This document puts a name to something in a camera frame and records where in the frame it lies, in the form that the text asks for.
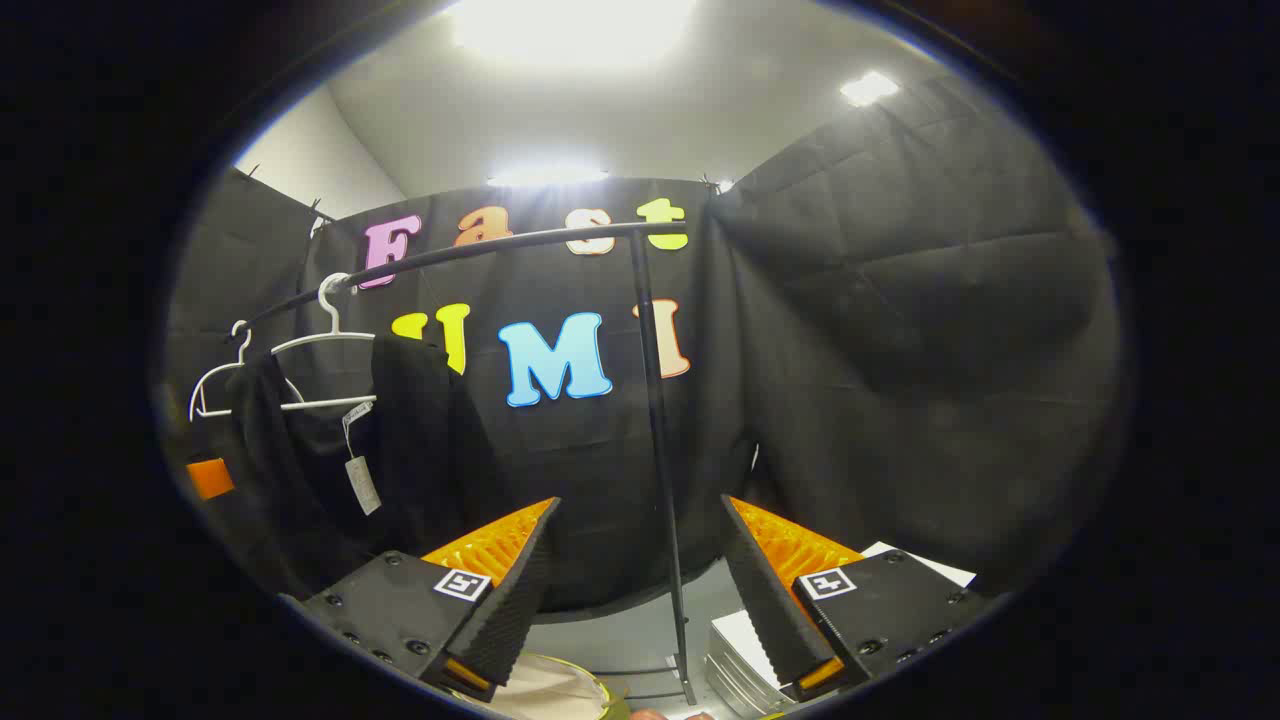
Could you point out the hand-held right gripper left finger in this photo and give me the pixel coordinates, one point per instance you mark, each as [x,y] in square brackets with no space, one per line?
[505,610]

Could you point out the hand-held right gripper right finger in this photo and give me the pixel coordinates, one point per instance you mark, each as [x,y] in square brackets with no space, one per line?
[770,610]

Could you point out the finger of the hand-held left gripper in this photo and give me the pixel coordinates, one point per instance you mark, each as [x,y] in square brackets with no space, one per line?
[210,478]

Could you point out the beige laundry hamper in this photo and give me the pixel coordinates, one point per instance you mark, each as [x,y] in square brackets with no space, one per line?
[555,695]

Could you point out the black knit sweater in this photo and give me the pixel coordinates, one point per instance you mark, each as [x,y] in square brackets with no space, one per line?
[430,440]

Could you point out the white plastic hanger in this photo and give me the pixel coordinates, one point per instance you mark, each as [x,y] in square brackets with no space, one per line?
[215,378]
[330,305]

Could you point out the black metal clothes rack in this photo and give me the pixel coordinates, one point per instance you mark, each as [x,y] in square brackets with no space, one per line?
[655,400]

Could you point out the black backdrop cloth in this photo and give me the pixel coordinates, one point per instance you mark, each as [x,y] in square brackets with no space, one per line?
[900,350]

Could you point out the ceiling light panel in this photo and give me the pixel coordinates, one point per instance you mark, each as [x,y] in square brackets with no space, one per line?
[545,177]
[868,88]
[570,30]

